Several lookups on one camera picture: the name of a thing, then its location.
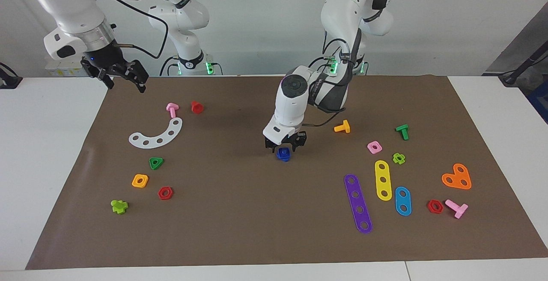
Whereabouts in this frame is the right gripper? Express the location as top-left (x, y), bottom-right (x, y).
top-left (80, 42), bottom-right (149, 94)

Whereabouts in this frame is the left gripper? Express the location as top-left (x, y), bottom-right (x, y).
top-left (265, 131), bottom-right (308, 152)

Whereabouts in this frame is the white curved strip with holes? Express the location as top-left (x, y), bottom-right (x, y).
top-left (128, 117), bottom-right (183, 149)

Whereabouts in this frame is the purple strip with holes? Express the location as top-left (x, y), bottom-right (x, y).
top-left (343, 173), bottom-right (373, 234)

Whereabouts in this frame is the yellow strip with holes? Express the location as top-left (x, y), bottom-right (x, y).
top-left (374, 160), bottom-right (393, 202)

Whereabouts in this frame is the black stand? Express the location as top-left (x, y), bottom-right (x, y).
top-left (498, 51), bottom-right (548, 87)
top-left (0, 62), bottom-right (23, 90)

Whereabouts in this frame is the blue strip with holes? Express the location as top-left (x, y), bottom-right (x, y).
top-left (394, 186), bottom-right (413, 217)

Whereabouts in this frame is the orange heart plate with holes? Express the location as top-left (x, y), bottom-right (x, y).
top-left (441, 163), bottom-right (473, 191)

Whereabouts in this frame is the black cable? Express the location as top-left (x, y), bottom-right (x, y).
top-left (112, 0), bottom-right (169, 60)
top-left (300, 96), bottom-right (348, 129)
top-left (159, 56), bottom-right (179, 77)

